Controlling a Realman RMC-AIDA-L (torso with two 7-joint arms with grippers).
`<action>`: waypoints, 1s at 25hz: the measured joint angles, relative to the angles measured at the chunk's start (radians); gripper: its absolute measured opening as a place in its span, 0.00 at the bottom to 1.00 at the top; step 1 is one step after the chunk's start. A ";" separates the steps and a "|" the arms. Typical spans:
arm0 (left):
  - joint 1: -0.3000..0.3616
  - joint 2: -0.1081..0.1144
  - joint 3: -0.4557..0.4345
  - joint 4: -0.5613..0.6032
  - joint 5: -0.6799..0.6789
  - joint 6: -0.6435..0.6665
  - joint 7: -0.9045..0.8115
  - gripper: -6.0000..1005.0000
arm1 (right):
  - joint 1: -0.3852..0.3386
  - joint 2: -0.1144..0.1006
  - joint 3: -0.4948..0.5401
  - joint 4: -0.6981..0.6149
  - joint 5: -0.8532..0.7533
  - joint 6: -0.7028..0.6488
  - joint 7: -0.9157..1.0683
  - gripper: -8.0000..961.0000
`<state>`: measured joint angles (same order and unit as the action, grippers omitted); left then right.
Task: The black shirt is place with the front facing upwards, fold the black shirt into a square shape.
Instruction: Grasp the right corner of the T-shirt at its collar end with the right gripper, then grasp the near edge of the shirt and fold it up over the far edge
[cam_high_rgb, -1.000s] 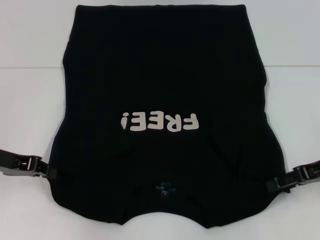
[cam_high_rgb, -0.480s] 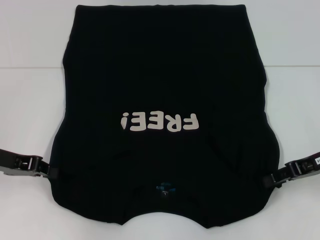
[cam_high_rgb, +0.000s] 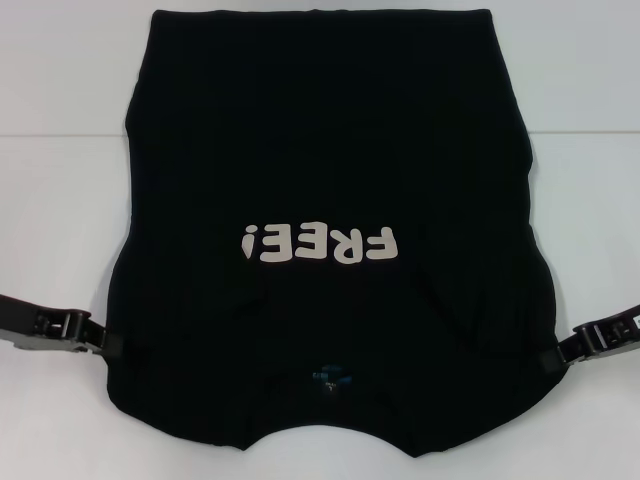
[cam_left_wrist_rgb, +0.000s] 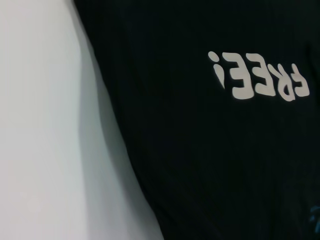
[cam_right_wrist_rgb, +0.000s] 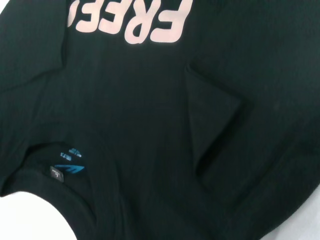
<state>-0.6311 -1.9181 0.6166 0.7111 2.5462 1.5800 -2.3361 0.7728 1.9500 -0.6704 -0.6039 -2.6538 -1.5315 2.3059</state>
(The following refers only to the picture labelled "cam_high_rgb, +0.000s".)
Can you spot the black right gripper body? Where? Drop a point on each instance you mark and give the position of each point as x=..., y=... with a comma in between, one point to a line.
x=620, y=337

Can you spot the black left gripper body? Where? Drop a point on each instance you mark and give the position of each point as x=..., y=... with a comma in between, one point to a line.
x=35, y=327

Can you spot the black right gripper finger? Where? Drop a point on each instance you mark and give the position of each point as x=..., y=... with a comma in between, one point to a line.
x=582, y=336
x=575, y=355

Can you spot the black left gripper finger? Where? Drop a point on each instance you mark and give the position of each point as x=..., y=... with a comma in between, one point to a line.
x=92, y=348
x=87, y=327

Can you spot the black t-shirt with FREE print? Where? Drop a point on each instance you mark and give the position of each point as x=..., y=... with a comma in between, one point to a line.
x=325, y=150

